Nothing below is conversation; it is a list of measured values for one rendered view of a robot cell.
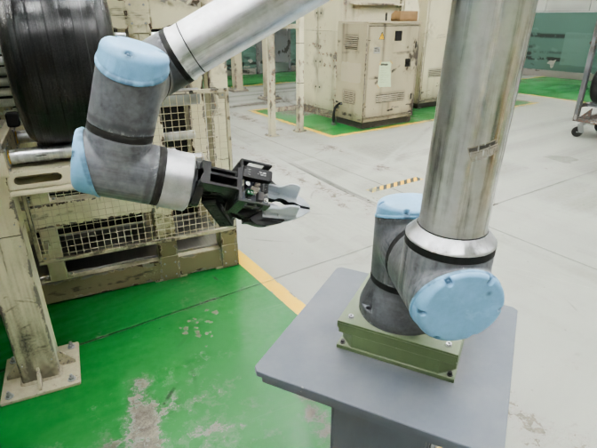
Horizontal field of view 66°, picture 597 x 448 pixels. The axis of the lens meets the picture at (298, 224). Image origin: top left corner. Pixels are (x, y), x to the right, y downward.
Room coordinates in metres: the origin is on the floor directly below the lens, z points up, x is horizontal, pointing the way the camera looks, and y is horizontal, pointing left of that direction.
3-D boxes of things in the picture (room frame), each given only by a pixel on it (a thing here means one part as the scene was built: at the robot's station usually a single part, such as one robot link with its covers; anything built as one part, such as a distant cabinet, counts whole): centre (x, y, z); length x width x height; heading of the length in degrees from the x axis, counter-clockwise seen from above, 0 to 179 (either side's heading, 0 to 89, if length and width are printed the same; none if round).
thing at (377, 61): (6.25, -1.02, 0.62); 0.91 x 0.58 x 1.25; 124
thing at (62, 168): (1.43, 0.73, 0.83); 0.36 x 0.09 x 0.06; 115
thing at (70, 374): (1.43, 1.01, 0.02); 0.27 x 0.27 x 0.04; 25
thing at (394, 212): (0.87, -0.24, 0.86); 0.17 x 0.15 x 0.18; 7
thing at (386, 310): (0.88, -0.23, 0.72); 0.19 x 0.19 x 0.10
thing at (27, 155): (1.43, 0.73, 0.90); 0.35 x 0.05 x 0.05; 115
